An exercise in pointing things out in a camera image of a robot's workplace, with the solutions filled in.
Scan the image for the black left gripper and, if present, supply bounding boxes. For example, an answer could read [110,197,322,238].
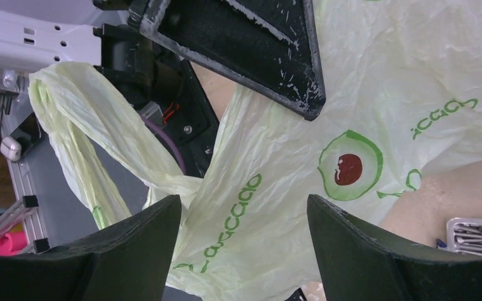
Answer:
[94,0,326,177]

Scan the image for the pale green plastic bag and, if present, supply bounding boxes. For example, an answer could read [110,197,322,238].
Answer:
[29,1,482,300]

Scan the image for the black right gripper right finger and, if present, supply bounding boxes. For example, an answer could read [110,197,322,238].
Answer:
[307,194,482,300]

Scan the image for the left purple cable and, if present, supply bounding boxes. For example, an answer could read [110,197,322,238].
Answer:
[141,115,188,176]

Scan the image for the black aluminium base frame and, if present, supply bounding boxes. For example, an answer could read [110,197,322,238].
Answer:
[0,68,49,254]

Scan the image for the pink object on floor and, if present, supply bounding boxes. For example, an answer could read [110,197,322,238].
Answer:
[0,231,28,256]

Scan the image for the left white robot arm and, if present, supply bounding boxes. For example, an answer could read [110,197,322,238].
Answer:
[0,1,326,177]

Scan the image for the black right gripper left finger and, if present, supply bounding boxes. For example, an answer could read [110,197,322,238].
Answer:
[0,195,181,300]

